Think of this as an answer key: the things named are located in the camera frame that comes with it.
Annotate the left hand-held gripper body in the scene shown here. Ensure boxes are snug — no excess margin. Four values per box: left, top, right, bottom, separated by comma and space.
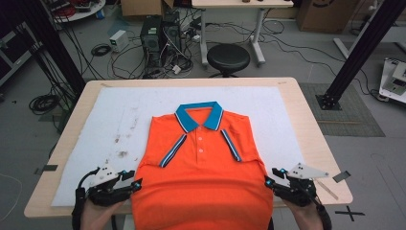
85, 164, 134, 207

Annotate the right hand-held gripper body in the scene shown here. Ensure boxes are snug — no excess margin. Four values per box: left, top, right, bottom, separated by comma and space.
271, 162, 330, 208

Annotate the orange polo shirt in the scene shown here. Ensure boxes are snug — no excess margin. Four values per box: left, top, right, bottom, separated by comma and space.
130, 101, 275, 230

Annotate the person's left hand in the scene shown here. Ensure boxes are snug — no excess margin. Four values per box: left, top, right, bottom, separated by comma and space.
79, 199, 126, 230

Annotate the person's right hand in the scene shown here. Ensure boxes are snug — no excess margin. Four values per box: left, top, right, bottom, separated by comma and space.
282, 197, 325, 230

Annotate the thin wooden stick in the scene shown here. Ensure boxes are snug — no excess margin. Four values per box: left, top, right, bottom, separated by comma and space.
314, 178, 339, 201

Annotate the grey tape piece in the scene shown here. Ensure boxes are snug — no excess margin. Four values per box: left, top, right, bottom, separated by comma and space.
33, 164, 59, 176
332, 170, 352, 184

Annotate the black tape cross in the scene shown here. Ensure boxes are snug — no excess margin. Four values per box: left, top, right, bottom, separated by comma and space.
334, 205, 366, 222

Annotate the white foam mat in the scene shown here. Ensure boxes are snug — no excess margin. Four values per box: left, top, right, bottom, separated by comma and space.
51, 85, 317, 208

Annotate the grey floor mat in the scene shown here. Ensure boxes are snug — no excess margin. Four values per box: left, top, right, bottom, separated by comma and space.
298, 81, 387, 138

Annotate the black round stool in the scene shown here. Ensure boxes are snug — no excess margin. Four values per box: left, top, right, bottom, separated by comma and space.
206, 43, 252, 79

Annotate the small white box device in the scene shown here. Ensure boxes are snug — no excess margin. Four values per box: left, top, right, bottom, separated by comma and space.
108, 29, 130, 53

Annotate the black computer tower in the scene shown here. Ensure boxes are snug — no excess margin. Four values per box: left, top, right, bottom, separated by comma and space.
161, 12, 184, 65
139, 15, 163, 76

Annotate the white machine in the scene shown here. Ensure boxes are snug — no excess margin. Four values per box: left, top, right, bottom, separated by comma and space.
378, 57, 406, 104

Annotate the black metal stand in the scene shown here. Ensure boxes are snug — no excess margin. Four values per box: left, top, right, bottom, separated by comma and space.
315, 0, 406, 111
0, 0, 87, 97

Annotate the cardboard box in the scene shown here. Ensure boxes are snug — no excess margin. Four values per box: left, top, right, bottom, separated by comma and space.
120, 0, 175, 17
296, 0, 360, 35

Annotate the round white table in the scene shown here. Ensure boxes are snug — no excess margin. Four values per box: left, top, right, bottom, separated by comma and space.
47, 0, 107, 24

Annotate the white desk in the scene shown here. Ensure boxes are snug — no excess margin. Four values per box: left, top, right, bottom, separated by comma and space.
191, 0, 295, 68

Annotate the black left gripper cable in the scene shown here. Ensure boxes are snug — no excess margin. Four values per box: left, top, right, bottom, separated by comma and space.
71, 167, 101, 230

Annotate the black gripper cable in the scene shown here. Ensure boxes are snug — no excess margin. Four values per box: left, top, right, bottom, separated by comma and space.
314, 195, 333, 230
71, 167, 101, 230

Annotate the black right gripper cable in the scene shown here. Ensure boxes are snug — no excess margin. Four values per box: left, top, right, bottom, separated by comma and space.
314, 195, 333, 230

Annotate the coil of black cable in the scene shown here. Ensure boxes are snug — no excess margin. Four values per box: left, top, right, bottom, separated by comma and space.
28, 93, 61, 116
90, 43, 113, 58

